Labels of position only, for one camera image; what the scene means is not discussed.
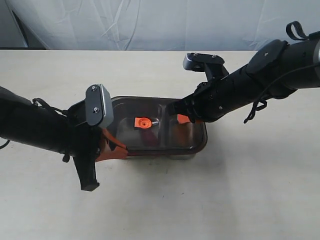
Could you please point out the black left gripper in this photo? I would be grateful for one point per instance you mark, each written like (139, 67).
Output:
(86, 143)

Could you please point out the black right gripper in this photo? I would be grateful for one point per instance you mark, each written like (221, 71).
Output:
(211, 101)

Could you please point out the dark transparent box lid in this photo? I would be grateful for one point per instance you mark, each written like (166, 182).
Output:
(134, 113)

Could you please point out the red toy sausage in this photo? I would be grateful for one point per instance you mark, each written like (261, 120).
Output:
(148, 138)

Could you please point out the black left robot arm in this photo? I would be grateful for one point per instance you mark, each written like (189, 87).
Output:
(31, 122)

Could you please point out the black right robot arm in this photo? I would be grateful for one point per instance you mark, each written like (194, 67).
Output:
(275, 72)

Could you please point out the stainless steel lunch box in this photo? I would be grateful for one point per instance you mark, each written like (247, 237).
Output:
(161, 154)

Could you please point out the white backdrop cloth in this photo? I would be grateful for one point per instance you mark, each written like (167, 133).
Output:
(152, 25)

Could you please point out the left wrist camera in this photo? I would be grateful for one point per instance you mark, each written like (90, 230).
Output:
(98, 106)

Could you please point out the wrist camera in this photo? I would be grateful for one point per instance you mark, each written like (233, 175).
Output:
(98, 106)
(211, 65)

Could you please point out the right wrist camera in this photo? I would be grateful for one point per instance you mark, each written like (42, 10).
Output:
(211, 65)

